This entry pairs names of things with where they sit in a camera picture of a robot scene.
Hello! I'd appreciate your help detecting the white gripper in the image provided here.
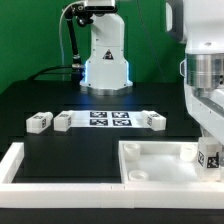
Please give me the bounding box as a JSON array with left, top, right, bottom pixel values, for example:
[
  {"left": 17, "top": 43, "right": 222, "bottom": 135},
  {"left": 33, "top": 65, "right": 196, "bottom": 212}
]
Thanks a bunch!
[{"left": 184, "top": 86, "right": 224, "bottom": 142}]

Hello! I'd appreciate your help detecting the white square table top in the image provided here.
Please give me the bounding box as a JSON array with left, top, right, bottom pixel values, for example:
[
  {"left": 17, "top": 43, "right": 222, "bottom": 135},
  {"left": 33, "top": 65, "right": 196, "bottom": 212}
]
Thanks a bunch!
[{"left": 118, "top": 139, "right": 224, "bottom": 184}]

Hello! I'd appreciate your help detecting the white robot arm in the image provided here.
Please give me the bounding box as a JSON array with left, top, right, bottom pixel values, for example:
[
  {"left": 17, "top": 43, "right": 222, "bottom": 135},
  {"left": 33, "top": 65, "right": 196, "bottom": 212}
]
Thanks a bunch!
[{"left": 81, "top": 0, "right": 224, "bottom": 144}]

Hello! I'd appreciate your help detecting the white U-shaped obstacle fence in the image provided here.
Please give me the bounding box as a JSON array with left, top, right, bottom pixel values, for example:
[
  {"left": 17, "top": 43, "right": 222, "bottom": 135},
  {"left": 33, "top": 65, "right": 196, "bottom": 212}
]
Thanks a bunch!
[{"left": 0, "top": 143, "right": 224, "bottom": 209}]

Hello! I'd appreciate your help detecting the paper sheet with tags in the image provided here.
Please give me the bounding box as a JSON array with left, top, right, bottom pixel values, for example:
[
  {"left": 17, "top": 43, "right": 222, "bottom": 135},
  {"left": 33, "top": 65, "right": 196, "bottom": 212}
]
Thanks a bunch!
[{"left": 71, "top": 110, "right": 147, "bottom": 128}]

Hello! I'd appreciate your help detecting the black cable bundle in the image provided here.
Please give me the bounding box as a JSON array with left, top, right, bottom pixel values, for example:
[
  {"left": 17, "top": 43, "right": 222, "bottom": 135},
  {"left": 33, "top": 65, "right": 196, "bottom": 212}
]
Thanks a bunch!
[{"left": 27, "top": 65, "right": 84, "bottom": 82}]

